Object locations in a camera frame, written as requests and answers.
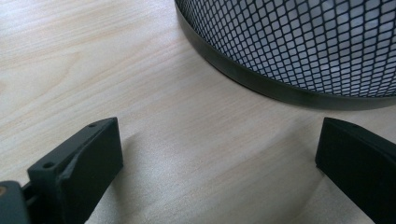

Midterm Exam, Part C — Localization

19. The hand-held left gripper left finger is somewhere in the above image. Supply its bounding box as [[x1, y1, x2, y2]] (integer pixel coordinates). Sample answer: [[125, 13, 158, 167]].
[[27, 117, 124, 224]]

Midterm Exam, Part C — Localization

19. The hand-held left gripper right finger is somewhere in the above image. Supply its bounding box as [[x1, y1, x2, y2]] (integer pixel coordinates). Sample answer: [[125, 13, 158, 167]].
[[314, 117, 396, 224]]

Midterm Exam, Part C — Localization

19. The black mesh trash bin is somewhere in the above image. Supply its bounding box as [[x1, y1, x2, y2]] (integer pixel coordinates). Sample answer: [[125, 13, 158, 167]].
[[173, 0, 396, 112]]

